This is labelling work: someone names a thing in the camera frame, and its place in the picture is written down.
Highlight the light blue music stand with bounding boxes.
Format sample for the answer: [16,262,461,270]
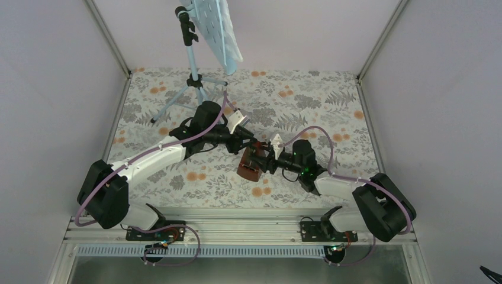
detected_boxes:
[150,0,243,124]

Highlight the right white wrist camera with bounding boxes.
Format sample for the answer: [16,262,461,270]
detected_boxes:
[270,133,284,156]

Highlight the light blue cable duct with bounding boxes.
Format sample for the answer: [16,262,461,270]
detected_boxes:
[75,244,334,259]

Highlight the purple cable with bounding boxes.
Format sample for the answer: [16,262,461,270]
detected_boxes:
[74,91,238,228]
[279,126,413,267]

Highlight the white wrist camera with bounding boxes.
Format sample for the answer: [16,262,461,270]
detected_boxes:
[270,133,284,156]
[227,109,248,134]

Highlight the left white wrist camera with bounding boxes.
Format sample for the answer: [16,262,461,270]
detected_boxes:
[227,109,248,134]

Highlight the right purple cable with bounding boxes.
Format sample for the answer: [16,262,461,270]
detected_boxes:
[279,126,413,267]

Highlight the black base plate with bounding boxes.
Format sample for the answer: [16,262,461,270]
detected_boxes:
[120,224,185,243]
[300,221,359,243]

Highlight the brown wooden metronome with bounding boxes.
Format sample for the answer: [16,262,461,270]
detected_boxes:
[237,141,265,182]

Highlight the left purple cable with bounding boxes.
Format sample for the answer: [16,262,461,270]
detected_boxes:
[74,91,238,228]

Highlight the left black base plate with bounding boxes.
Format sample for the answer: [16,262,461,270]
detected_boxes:
[120,224,185,243]

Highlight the floral patterned table mat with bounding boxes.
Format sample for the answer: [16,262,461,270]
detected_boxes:
[108,67,379,209]

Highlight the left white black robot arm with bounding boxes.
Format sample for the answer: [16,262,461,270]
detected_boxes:
[77,101,256,240]

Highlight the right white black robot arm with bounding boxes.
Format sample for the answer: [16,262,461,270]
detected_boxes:
[247,140,417,242]

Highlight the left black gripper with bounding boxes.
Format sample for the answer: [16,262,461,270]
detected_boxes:
[204,126,256,154]

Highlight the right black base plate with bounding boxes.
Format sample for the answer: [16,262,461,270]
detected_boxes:
[300,221,359,243]

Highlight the black object bottom right corner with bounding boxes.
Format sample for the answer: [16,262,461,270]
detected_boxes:
[480,266,502,284]

